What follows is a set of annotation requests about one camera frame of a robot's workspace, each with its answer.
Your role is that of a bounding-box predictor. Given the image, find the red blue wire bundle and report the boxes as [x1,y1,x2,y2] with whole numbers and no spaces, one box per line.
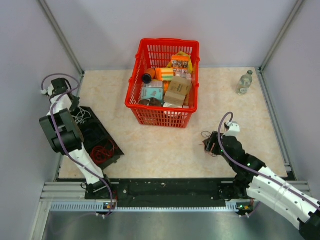
[198,131,220,158]

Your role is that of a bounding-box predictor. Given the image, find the white wire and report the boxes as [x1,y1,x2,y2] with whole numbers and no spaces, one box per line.
[74,106,93,126]

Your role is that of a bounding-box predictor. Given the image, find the black divided tray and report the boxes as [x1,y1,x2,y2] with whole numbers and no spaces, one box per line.
[71,106,124,170]

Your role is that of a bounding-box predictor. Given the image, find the red plastic basket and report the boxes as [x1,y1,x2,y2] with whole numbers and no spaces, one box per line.
[124,37,201,129]

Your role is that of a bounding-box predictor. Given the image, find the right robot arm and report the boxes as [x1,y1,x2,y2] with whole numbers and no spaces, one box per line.
[203,131,320,240]

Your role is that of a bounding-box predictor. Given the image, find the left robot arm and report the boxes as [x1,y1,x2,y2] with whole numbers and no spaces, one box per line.
[39,77,114,199]

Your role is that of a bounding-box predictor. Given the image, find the clear glass bottle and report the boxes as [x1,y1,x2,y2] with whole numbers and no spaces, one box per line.
[236,70,253,96]

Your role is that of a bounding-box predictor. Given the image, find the brown cardboard box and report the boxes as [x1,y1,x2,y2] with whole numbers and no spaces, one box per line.
[164,76,192,107]

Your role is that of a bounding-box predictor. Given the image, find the brown wrapped package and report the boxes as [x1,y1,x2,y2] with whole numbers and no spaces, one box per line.
[139,97,163,107]

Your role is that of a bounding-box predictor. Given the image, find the orange black bottle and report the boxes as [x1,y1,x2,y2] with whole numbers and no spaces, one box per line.
[141,68,156,84]

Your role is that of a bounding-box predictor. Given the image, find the pink white packet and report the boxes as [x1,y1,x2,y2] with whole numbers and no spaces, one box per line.
[173,68,192,81]

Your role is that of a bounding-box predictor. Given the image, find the teal tissue box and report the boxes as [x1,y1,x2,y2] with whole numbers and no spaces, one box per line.
[140,80,164,101]

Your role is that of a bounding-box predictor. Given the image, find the yellow bag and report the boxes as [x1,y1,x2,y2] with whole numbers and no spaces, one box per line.
[166,51,194,74]

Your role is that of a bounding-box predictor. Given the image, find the striped sponge pack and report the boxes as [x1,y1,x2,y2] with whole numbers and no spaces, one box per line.
[155,67,174,82]

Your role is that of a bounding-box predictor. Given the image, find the orange snack box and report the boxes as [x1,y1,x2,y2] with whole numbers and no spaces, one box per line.
[171,55,189,69]

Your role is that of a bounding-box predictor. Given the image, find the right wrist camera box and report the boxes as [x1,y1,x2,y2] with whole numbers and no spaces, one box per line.
[223,121,240,137]

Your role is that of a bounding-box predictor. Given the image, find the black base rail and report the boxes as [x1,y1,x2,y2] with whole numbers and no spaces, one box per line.
[84,177,253,208]

